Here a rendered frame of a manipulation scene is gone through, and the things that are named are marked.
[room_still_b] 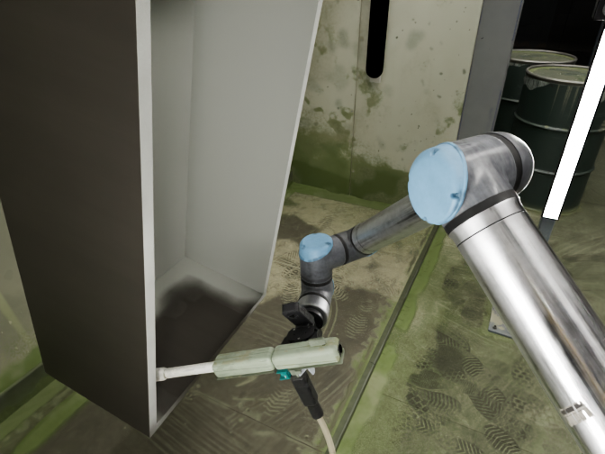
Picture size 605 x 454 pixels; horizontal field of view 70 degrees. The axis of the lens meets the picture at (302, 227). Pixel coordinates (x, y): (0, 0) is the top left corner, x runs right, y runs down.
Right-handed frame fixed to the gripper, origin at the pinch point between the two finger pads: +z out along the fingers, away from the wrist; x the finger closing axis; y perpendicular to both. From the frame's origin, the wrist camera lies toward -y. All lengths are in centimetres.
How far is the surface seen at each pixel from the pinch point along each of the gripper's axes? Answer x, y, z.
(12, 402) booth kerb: 121, 15, -19
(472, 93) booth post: -68, -3, -191
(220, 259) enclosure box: 39, -4, -55
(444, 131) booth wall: -50, 15, -196
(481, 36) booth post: -78, -30, -190
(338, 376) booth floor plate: 15, 61, -57
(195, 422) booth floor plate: 62, 44, -28
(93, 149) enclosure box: 8, -59, 12
